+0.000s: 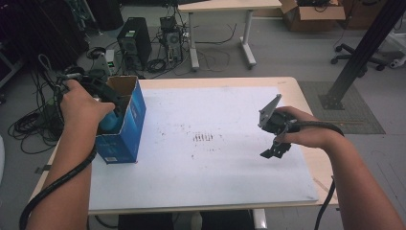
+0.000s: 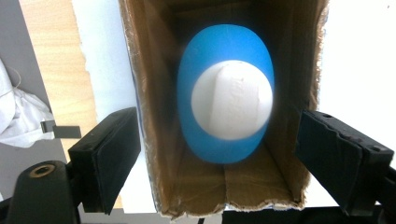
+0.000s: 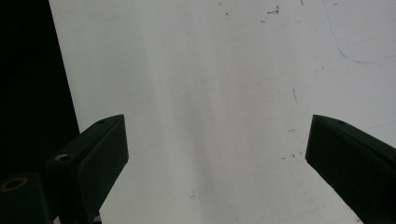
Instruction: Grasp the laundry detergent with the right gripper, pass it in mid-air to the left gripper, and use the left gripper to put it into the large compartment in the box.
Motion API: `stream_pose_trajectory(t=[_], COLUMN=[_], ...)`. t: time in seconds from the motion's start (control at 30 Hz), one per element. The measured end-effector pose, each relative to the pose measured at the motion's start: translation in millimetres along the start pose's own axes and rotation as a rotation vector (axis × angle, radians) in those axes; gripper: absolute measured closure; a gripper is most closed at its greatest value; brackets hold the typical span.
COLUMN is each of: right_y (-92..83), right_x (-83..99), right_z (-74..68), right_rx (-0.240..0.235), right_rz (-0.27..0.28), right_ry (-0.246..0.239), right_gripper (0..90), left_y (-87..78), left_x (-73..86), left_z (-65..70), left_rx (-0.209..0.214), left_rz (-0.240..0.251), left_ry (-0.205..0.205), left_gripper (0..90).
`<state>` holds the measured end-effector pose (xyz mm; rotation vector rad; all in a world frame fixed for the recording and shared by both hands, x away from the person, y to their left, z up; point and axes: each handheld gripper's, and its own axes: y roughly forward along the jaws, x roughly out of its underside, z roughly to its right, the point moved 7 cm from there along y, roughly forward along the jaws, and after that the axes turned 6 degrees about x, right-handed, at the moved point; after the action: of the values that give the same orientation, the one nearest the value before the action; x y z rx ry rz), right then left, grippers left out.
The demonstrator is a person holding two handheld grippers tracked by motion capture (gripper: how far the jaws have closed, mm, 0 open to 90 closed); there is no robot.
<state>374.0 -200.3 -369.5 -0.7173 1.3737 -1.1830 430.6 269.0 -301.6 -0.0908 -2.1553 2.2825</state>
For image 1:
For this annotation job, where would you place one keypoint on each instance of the white table mat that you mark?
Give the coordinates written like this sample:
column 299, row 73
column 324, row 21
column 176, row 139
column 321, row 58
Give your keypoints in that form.
column 198, row 179

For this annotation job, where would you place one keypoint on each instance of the white table leg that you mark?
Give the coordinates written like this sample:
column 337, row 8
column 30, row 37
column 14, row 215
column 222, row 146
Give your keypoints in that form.
column 260, row 220

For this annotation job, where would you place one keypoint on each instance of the person's right hand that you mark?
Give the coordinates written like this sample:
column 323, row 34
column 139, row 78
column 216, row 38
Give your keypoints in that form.
column 306, row 135

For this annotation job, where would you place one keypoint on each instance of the white-legged desk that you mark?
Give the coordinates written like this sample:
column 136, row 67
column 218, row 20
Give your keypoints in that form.
column 223, row 4

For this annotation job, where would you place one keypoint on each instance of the grey floor mat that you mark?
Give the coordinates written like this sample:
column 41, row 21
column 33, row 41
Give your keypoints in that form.
column 360, row 125

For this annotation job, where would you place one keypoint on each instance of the black office chair base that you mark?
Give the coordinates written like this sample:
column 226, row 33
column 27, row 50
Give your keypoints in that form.
column 357, row 57

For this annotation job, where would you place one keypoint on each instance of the dark curtain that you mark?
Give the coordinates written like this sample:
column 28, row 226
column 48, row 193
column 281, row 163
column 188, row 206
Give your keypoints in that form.
column 38, row 32

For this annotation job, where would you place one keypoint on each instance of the black metal post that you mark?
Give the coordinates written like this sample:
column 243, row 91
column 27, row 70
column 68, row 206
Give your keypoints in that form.
column 367, row 48

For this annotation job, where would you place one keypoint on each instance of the small white device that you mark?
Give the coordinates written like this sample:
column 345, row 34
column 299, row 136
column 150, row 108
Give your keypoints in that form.
column 111, row 56

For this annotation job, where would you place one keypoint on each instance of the blue cardboard box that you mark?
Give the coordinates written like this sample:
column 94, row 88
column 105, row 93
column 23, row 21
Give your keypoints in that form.
column 127, row 134

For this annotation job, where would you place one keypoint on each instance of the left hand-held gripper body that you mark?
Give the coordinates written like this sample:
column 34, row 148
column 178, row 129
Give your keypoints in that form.
column 95, row 86

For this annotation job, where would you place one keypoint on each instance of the open computer tower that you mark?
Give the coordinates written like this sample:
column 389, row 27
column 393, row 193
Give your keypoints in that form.
column 172, row 41

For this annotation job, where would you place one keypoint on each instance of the black computer tower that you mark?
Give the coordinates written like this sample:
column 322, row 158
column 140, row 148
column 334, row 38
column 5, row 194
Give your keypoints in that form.
column 134, row 40

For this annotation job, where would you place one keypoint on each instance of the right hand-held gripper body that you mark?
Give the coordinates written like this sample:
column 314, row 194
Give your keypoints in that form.
column 276, row 119

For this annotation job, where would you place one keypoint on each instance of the black tape piece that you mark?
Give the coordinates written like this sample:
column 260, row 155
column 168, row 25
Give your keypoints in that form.
column 43, row 169

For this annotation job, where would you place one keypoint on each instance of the open brown cardboard box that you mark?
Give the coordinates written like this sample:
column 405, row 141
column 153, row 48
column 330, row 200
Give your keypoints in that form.
column 311, row 17

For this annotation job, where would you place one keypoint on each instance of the person's left hand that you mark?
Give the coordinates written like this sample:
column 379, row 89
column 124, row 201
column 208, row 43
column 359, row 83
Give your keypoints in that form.
column 83, row 108

